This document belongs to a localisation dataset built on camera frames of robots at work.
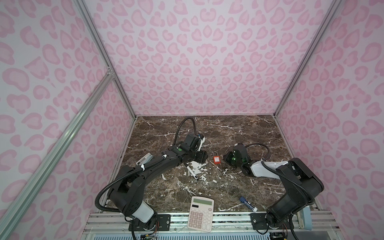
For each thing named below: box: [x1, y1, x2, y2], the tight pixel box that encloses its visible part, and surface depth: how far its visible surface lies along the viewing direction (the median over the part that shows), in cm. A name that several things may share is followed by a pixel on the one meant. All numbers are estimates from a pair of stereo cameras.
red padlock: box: [213, 151, 221, 165], surface depth 96 cm
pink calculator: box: [187, 196, 215, 233], surface depth 76 cm
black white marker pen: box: [186, 166, 199, 180], surface depth 91 cm
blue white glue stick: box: [239, 196, 258, 213], surface depth 78 cm
